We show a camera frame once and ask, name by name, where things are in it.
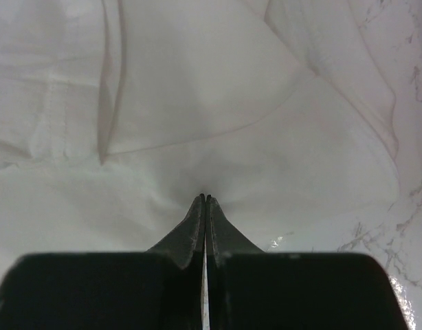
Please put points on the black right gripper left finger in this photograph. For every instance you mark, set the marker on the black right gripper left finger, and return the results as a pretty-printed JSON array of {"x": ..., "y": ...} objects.
[{"x": 160, "y": 288}]

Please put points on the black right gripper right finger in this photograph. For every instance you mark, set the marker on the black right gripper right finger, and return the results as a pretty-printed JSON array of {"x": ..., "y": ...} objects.
[{"x": 251, "y": 289}]

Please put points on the white t shirt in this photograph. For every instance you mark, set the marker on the white t shirt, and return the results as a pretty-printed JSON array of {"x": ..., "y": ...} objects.
[{"x": 115, "y": 114}]

